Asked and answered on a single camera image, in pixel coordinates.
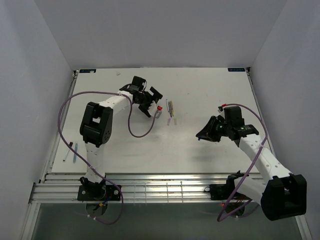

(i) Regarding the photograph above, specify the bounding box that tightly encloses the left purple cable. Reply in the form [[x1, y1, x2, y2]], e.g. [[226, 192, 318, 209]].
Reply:
[[57, 91, 163, 225]]

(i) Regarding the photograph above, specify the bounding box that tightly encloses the blue corner label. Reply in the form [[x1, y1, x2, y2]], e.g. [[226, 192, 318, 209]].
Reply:
[[227, 67, 246, 72], [79, 69, 97, 74]]

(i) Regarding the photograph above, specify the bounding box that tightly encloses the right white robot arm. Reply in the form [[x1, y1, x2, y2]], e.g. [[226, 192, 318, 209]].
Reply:
[[196, 103, 307, 222]]

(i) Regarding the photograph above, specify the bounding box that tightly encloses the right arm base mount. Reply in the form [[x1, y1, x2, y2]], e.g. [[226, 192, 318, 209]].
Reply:
[[204, 171, 258, 202]]

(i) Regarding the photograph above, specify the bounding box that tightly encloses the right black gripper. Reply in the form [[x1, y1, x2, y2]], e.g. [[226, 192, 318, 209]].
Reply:
[[196, 115, 231, 142]]

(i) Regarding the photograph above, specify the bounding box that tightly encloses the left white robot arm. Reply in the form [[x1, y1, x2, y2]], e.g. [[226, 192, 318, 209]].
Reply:
[[79, 76, 163, 200]]

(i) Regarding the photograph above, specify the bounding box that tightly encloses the right blue corner label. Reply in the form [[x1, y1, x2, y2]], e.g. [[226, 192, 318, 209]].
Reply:
[[227, 67, 246, 72]]

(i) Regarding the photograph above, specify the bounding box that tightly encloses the aluminium rail frame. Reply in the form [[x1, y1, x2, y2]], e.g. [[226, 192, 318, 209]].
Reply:
[[29, 173, 228, 204]]

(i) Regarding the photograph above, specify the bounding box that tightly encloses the light blue pen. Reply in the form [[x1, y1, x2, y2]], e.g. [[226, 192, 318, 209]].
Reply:
[[72, 141, 78, 164]]

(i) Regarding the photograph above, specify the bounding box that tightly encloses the blue cap whiteboard marker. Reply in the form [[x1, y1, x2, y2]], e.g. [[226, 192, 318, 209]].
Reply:
[[165, 99, 170, 113]]

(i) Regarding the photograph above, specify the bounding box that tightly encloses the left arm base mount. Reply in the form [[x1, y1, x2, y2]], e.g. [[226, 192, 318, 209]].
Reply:
[[77, 177, 122, 202]]

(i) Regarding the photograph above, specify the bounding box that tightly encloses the left blue corner label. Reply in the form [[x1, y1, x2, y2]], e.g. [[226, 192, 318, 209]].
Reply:
[[79, 69, 97, 74]]

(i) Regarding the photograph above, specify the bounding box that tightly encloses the yellow highlighter pen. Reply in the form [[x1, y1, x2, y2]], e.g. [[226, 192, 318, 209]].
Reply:
[[170, 100, 174, 117]]

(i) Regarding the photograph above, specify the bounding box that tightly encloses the black cap marker outer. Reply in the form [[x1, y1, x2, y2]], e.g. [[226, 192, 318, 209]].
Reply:
[[62, 141, 74, 162]]

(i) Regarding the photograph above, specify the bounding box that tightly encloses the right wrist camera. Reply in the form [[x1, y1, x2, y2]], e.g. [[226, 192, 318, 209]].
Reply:
[[218, 103, 228, 118]]

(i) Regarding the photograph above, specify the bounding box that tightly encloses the purple highlighter pen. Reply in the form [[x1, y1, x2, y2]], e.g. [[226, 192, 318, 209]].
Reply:
[[167, 101, 173, 118]]

